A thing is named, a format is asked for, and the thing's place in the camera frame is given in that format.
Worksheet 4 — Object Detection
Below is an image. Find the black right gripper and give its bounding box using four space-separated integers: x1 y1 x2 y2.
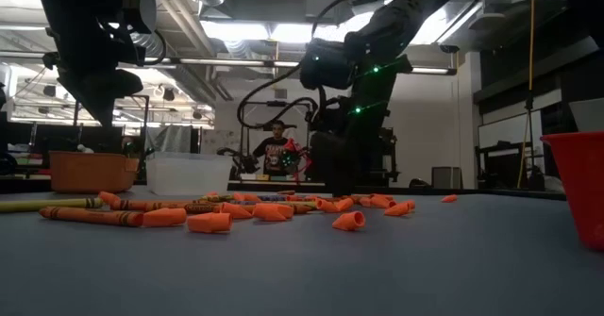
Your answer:
310 96 395 198

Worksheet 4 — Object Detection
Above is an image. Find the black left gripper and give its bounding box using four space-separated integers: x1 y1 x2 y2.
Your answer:
44 4 157 127

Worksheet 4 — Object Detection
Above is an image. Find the person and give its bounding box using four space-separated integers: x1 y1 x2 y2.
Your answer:
252 120 296 178

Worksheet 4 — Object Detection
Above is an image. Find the orange plastic bin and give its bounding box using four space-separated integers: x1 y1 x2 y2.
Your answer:
48 150 142 194

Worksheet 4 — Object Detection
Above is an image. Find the grey-blue table mat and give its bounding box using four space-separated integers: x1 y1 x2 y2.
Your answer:
0 186 604 316

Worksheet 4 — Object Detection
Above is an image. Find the grey box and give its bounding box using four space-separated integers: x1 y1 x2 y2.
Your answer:
431 166 463 190

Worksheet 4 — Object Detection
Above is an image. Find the clear plastic bin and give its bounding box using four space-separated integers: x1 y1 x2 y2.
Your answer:
144 151 235 197

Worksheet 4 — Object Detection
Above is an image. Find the ceiling light panel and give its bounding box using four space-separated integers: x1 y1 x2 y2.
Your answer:
200 18 378 43

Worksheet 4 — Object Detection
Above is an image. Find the white board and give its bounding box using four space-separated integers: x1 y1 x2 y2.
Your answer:
477 110 544 150

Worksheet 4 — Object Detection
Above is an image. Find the red plastic bin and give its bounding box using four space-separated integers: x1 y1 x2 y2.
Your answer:
540 130 604 254

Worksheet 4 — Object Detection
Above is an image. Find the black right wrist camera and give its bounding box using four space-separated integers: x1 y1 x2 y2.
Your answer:
299 39 361 91

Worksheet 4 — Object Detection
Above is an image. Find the black looped camera cable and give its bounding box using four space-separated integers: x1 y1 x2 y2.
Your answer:
235 0 393 131

